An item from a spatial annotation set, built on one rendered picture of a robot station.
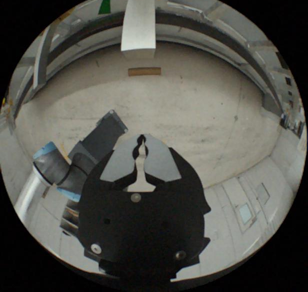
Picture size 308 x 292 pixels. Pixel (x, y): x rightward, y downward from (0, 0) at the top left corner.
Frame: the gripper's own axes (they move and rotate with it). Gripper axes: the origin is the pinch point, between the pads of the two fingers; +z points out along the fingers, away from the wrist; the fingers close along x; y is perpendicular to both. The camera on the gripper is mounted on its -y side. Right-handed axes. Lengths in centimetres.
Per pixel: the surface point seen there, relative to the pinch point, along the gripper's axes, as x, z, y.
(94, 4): -12.1, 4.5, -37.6
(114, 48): -32, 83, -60
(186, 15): 13.8, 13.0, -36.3
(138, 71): -7, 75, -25
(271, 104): 264, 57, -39
